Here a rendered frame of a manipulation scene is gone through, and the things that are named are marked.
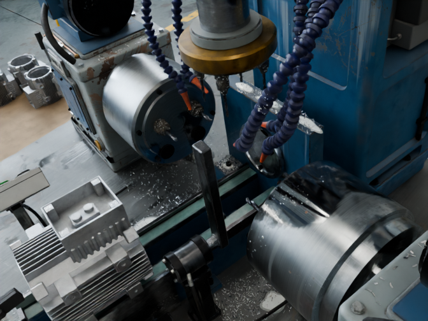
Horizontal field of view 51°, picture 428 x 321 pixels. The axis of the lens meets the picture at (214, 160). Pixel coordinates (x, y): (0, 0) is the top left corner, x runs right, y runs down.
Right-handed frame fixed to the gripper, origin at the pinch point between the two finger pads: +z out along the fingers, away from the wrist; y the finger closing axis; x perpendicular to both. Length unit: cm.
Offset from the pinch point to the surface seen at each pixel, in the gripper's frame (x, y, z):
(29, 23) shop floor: 115, 399, 80
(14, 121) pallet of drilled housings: 91, 212, 16
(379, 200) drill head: -5, -35, 59
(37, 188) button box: -0.5, 22.0, 15.9
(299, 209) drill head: -6, -28, 48
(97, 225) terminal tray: -7.3, -5.1, 21.8
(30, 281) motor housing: -4.9, -3.8, 7.3
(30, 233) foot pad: -3.4, 7.9, 10.8
